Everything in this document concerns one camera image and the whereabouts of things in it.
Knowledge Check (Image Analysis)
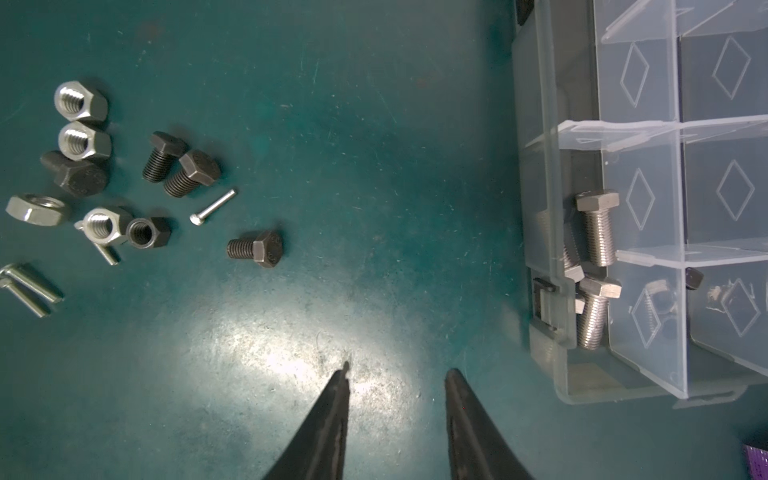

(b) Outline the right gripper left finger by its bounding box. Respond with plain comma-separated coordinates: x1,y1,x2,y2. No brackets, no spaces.
264,363,350,480

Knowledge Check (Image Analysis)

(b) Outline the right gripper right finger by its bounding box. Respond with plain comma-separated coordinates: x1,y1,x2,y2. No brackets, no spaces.
445,369,533,479

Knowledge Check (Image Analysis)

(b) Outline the large silver hex bolt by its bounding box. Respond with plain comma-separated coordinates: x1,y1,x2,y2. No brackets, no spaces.
575,190,620,267

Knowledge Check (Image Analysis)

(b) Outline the black nut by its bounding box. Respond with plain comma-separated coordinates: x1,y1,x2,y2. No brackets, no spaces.
685,267,704,291
126,217,171,250

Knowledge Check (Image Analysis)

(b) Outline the black bolt pair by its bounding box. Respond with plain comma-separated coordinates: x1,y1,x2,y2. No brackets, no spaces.
164,150,221,198
142,131,188,183

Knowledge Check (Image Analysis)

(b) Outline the small silver screw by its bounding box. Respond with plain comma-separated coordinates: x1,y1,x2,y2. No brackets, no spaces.
189,188,238,226

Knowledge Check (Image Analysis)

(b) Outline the silver screw pair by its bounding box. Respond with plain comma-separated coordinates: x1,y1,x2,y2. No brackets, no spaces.
1,264,64,304
1,277,50,318

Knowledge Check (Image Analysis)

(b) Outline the large silver hex nut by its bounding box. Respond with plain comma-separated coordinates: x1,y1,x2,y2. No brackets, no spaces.
82,207,134,246

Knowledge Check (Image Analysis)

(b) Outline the thin silver screw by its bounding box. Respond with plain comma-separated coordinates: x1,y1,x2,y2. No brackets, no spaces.
74,220,120,266

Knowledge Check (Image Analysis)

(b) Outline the clear compartment organizer box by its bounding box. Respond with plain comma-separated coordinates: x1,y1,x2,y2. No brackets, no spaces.
512,1,767,408

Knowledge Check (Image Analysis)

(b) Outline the silver hex nut top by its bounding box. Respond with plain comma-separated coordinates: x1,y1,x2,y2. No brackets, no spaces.
54,81,109,123

